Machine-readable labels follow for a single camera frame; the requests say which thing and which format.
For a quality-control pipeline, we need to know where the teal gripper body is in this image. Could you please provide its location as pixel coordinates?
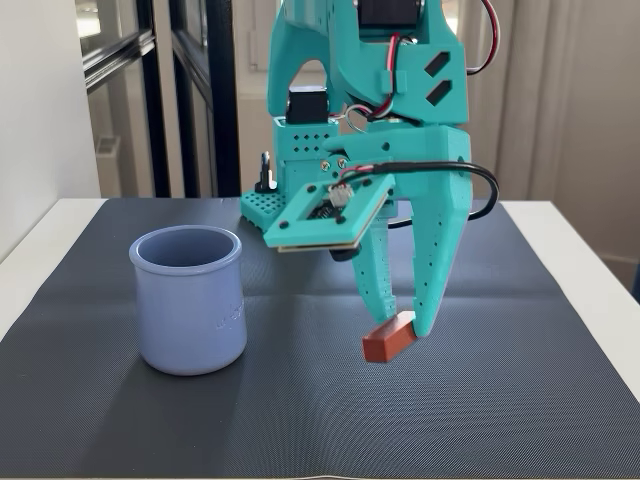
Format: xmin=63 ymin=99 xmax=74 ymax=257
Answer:
xmin=322 ymin=123 xmax=474 ymax=202

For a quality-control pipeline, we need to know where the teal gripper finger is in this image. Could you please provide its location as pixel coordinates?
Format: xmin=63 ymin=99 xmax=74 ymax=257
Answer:
xmin=398 ymin=173 xmax=474 ymax=338
xmin=351 ymin=205 xmax=400 ymax=323

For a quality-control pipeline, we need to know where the red wooden block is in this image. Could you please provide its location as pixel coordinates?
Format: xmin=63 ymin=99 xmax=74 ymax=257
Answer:
xmin=361 ymin=310 xmax=419 ymax=365

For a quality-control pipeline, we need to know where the lavender ceramic pot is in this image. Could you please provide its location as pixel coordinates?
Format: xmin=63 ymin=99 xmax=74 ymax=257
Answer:
xmin=128 ymin=225 xmax=249 ymax=377

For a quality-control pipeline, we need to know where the dark grey textured mat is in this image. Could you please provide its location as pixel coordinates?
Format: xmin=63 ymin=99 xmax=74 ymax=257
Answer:
xmin=0 ymin=197 xmax=640 ymax=479

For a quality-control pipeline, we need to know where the black table clamp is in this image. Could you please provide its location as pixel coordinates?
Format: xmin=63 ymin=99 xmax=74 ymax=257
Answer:
xmin=254 ymin=150 xmax=279 ymax=196

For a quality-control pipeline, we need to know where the white curtain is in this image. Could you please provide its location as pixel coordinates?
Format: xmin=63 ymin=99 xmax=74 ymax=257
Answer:
xmin=446 ymin=0 xmax=640 ymax=265

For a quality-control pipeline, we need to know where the black framed glass door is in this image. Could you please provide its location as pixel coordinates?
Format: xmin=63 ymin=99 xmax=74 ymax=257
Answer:
xmin=79 ymin=0 xmax=242 ymax=199

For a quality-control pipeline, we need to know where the black camera cable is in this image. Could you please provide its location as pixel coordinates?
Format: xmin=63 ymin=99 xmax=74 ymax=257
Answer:
xmin=339 ymin=160 xmax=501 ymax=232

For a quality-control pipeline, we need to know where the red white black servo wire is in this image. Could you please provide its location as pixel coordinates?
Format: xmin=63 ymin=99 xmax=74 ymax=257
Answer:
xmin=465 ymin=0 xmax=502 ymax=77
xmin=343 ymin=33 xmax=402 ymax=132

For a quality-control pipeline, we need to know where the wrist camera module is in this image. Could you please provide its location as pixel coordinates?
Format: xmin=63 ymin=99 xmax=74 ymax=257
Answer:
xmin=262 ymin=173 xmax=397 ymax=264

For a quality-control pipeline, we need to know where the white wall vent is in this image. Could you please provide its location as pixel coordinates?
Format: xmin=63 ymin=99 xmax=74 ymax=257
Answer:
xmin=94 ymin=134 xmax=123 ymax=158

